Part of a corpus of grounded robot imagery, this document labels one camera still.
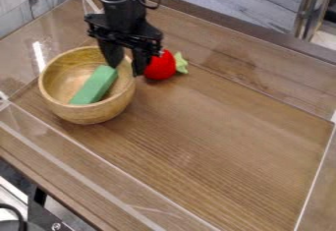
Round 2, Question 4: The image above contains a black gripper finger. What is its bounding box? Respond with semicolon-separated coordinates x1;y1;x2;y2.
98;39;125;68
130;48;150;77

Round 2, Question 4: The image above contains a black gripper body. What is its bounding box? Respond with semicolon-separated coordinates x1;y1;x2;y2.
84;0;162;57

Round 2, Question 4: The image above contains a green rectangular block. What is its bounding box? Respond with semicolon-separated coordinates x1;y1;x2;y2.
69;65;118;105

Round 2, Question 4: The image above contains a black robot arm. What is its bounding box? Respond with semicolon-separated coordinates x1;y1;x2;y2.
84;0;162;76

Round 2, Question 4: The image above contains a wooden brown bowl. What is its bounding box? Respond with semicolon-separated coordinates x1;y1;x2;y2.
38;46;134;125

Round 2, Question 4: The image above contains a red plush strawberry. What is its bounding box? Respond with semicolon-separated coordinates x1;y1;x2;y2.
144;49;189;81

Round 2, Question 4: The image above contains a metal table leg background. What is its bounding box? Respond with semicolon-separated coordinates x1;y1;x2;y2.
292;0;330;41

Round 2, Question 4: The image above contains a black table clamp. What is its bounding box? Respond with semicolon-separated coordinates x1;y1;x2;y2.
28;187;73;231

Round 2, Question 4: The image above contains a clear acrylic corner bracket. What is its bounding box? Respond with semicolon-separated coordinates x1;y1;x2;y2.
81;0;104;15

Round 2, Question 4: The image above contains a black cable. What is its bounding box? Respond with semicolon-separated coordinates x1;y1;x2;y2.
0;203;28;231

